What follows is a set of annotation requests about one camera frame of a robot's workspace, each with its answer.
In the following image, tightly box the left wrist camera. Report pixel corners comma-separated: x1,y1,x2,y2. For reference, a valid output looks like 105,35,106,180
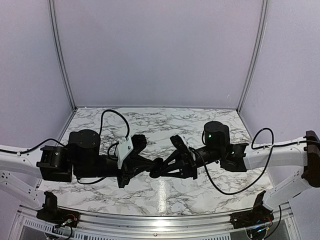
115,134,147,170

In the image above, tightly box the right aluminium corner post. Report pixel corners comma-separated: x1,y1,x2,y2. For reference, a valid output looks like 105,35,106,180
236,0,270,114

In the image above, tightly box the aluminium front rail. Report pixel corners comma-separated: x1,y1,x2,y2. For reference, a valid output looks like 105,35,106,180
8,204,301,240

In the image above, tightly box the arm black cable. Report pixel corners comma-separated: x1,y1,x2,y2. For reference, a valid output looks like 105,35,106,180
199,127,275,195
76,109,130,185

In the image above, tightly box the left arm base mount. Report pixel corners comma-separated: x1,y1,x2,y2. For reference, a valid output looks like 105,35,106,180
36,191,80,228

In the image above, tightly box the black earbud charging case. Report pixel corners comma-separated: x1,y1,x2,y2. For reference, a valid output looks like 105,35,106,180
149,157,165,179

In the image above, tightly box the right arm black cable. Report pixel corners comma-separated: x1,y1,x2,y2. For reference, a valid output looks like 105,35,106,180
199,127,275,195

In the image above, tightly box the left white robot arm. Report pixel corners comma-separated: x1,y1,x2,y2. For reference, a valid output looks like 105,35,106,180
0,129,155,210

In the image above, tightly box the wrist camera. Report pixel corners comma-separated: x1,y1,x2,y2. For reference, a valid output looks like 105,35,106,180
115,134,147,170
170,134,194,159

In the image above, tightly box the aluminium corner post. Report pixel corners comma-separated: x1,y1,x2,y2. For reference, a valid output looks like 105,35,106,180
236,0,270,114
47,0,77,112

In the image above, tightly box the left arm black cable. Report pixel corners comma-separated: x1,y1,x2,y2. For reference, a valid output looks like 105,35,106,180
76,109,130,185

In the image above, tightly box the left aluminium corner post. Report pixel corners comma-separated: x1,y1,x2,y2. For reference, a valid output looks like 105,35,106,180
47,0,77,112

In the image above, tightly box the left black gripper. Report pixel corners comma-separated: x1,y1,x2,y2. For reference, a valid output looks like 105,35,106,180
75,155,155,189

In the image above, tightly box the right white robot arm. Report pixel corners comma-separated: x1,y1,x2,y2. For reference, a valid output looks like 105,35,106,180
150,125,320,224

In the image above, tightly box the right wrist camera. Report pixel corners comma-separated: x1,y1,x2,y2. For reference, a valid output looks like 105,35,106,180
170,134,194,159

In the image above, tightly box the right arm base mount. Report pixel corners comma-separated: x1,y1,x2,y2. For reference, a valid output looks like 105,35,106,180
230,190,274,229

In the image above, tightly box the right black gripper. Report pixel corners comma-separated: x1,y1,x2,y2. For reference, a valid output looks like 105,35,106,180
158,146,223,181

